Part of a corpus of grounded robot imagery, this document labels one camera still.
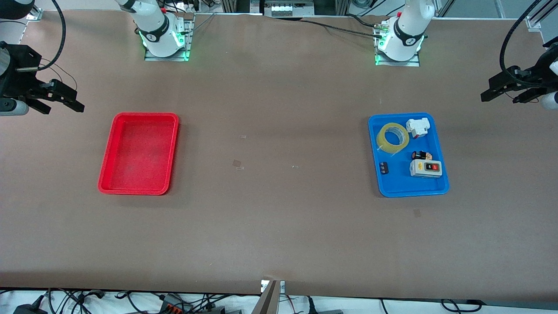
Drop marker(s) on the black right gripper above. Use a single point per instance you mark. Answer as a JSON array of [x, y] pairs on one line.
[[18, 72]]

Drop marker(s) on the yellow packing tape roll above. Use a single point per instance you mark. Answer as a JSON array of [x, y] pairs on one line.
[[383, 141]]

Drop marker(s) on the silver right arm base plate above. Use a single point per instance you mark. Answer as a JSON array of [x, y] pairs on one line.
[[190, 26]]

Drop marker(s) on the aluminium frame bar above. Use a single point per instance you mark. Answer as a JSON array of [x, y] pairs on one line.
[[547, 9]]

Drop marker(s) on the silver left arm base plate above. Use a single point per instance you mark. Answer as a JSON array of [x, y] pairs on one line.
[[409, 63]]

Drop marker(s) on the white labelled bracket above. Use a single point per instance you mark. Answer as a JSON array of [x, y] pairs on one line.
[[282, 286]]

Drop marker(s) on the red plastic tray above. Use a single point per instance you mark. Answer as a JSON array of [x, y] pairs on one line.
[[139, 152]]

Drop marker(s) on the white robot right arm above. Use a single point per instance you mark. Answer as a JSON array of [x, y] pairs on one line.
[[157, 26]]

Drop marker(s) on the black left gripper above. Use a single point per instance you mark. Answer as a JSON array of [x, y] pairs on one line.
[[537, 74]]

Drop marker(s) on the grey metal post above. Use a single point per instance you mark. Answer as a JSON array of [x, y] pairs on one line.
[[267, 301]]

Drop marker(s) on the orange and black power strip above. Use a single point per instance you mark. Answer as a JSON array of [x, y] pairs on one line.
[[174, 305]]

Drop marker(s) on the small black blue block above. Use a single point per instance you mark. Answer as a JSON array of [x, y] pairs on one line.
[[383, 168]]

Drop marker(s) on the silver corner bracket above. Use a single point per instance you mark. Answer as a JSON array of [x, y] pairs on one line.
[[534, 22], [35, 15]]

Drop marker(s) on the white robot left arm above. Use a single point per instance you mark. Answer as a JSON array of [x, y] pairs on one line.
[[407, 30]]

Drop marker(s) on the white circuit breaker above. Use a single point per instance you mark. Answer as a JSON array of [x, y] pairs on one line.
[[417, 127]]

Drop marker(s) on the grey push button switch box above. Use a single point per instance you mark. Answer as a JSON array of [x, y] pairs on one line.
[[425, 168]]

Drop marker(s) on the blue plastic tray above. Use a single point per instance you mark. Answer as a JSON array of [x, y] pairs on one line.
[[399, 185]]

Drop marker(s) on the black and red push button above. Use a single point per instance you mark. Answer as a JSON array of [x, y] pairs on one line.
[[420, 155]]

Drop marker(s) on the aluminium frame rack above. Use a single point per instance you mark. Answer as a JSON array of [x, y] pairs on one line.
[[226, 5]]

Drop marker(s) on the black power adapter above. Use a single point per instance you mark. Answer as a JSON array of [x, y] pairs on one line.
[[28, 307]]

